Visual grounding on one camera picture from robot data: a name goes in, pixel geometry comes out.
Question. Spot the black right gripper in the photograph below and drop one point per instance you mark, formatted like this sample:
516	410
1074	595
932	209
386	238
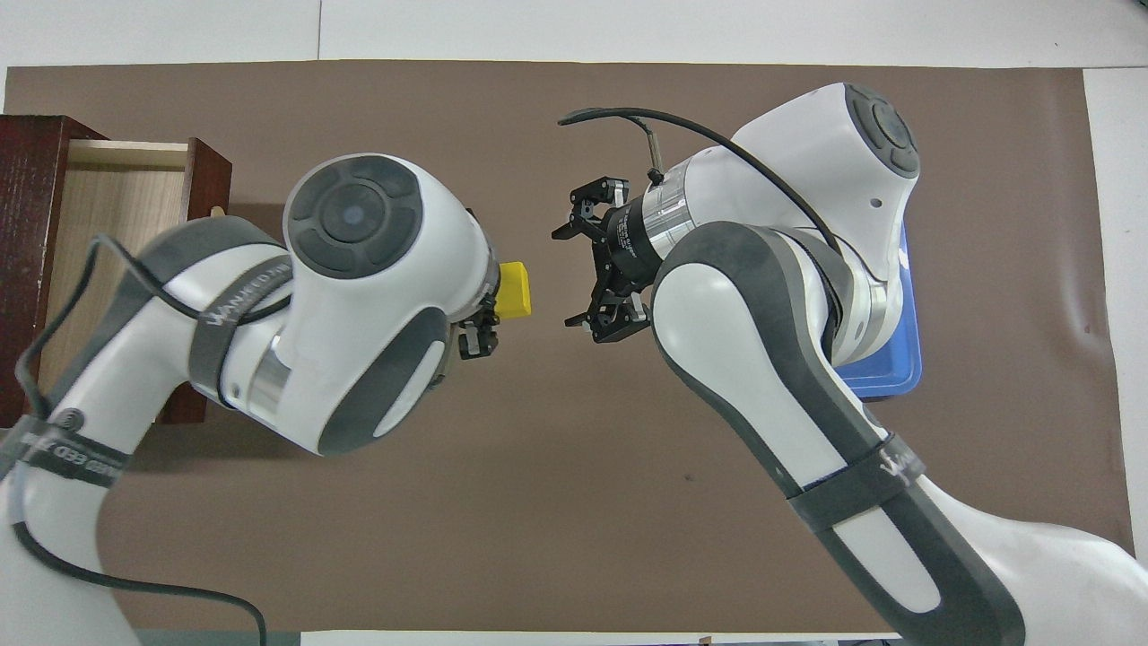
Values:
628	251

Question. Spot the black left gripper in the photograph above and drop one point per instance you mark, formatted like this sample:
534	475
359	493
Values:
491	292

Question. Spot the yellow block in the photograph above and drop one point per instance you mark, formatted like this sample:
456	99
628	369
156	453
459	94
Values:
516	292

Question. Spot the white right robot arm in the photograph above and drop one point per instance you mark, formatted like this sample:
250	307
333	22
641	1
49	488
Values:
762	314

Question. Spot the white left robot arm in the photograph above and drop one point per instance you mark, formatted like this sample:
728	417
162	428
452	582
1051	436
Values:
377	269

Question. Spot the brown table mat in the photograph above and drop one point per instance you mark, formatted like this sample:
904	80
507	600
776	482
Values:
538	493

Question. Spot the blue plastic tray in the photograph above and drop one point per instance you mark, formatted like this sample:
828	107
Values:
897	377

